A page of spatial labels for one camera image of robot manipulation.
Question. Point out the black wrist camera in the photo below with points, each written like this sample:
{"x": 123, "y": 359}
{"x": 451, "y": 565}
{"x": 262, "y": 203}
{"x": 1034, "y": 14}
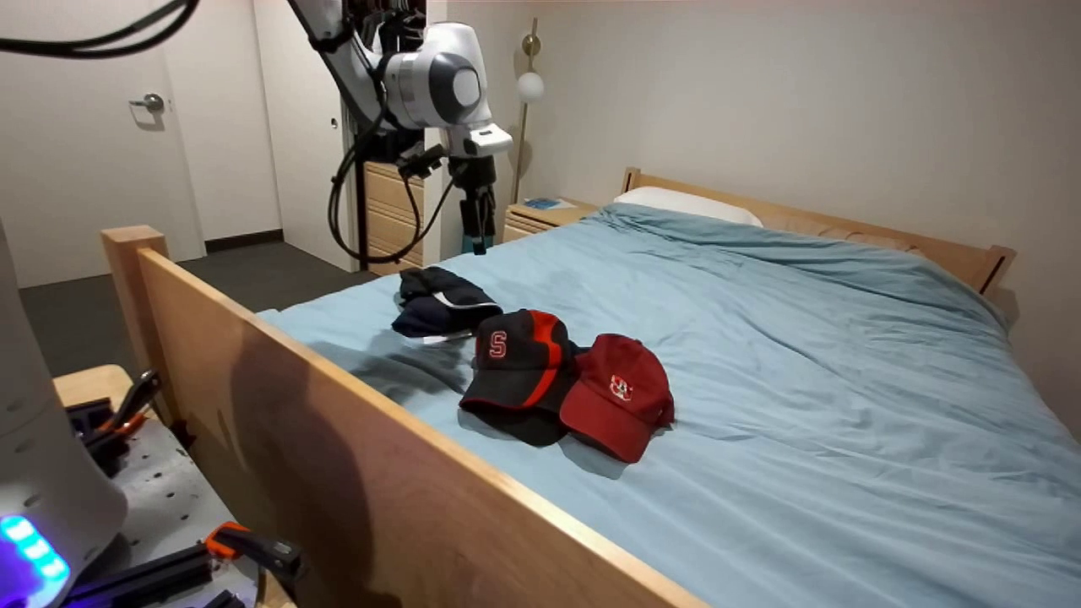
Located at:
{"x": 425, "y": 159}

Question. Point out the blue item on nightstand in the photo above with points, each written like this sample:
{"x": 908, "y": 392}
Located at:
{"x": 541, "y": 203}

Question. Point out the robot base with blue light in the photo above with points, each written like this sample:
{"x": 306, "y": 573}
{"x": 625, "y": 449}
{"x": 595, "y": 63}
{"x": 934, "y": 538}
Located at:
{"x": 37, "y": 449}

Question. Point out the black and orange cap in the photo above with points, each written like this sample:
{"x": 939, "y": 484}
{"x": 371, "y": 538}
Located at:
{"x": 518, "y": 376}

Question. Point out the white door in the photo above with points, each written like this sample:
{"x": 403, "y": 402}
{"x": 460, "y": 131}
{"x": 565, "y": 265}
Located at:
{"x": 78, "y": 171}

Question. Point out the floor lamp with globe bulb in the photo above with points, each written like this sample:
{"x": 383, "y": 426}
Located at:
{"x": 529, "y": 86}

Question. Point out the navy cap with white logo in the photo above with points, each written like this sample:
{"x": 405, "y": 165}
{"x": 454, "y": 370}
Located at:
{"x": 433, "y": 323}

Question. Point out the wooden nightstand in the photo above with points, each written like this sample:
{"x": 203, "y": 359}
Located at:
{"x": 541, "y": 221}

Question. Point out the light blue duvet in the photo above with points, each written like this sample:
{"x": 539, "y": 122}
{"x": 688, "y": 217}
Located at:
{"x": 788, "y": 392}

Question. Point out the wooden dresser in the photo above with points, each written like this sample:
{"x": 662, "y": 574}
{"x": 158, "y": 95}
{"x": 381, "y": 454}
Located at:
{"x": 389, "y": 229}

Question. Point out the black orange bar clamp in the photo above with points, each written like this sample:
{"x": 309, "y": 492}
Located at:
{"x": 132, "y": 402}
{"x": 240, "y": 549}

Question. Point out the light wooden block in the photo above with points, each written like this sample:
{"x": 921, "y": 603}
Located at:
{"x": 90, "y": 383}

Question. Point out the red baseball cap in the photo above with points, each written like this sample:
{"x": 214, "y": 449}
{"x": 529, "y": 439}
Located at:
{"x": 616, "y": 396}

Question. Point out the wooden bed frame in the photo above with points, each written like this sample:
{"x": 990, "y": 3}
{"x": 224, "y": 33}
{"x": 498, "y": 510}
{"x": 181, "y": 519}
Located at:
{"x": 339, "y": 484}

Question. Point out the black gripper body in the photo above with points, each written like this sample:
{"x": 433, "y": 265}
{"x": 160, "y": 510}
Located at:
{"x": 473, "y": 185}

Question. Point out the white closet door panel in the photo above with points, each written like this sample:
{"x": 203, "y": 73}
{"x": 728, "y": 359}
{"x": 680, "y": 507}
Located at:
{"x": 295, "y": 171}

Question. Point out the white pillow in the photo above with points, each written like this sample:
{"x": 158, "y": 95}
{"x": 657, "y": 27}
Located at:
{"x": 688, "y": 203}

